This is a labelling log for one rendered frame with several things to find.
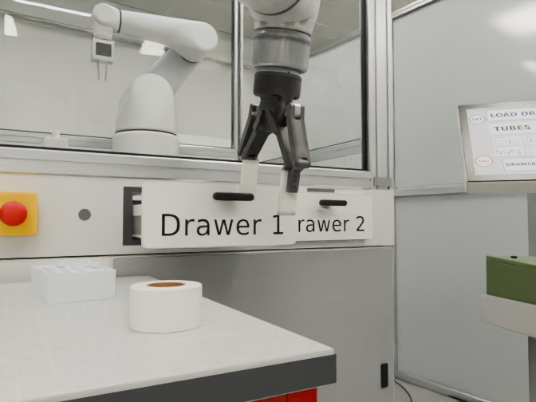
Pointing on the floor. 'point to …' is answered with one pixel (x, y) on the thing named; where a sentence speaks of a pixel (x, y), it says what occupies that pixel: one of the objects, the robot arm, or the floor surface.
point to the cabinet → (286, 300)
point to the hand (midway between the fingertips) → (266, 199)
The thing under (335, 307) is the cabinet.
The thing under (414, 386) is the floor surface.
